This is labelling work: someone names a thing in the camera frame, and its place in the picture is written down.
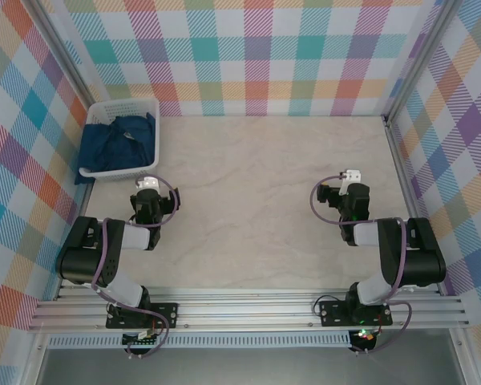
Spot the white slotted cable duct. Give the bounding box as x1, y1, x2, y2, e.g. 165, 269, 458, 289
47, 335, 352, 349

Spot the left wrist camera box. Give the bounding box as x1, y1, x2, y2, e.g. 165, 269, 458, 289
137, 175, 160, 192

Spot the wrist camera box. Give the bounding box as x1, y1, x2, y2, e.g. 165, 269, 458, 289
338, 168, 364, 189
137, 175, 160, 192

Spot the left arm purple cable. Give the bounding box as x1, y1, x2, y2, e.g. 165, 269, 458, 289
91, 176, 182, 359

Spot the green controller board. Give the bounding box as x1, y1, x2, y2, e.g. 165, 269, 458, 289
122, 330, 161, 348

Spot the navy blue printed t-shirt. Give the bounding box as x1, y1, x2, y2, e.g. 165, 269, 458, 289
75, 111, 160, 185

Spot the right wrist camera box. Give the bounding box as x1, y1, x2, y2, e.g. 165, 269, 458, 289
338, 168, 364, 189

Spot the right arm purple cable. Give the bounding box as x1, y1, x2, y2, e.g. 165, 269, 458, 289
309, 172, 413, 356

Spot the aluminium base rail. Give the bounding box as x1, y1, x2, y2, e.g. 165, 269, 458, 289
27, 284, 470, 332

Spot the aluminium frame leg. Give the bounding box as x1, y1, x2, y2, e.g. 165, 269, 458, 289
19, 332, 51, 385
448, 328, 480, 385

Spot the aluminium frame post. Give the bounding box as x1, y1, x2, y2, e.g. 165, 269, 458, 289
382, 0, 460, 120
30, 0, 102, 106

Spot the white plastic mesh basket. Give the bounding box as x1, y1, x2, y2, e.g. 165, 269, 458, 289
79, 98, 162, 179

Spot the grey metal sheet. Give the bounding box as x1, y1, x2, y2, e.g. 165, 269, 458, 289
38, 347, 466, 385

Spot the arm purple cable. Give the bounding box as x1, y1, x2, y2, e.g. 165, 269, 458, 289
91, 176, 182, 359
309, 172, 413, 356

